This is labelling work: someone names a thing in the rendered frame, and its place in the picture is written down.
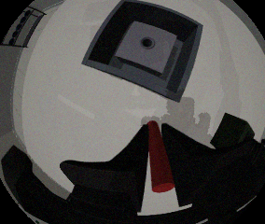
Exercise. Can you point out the dark red peg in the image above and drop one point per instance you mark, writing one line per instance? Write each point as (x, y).
(161, 175)

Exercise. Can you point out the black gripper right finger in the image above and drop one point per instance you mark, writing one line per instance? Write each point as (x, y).
(194, 164)

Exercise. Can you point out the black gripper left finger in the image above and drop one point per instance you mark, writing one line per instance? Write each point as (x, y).
(126, 172)

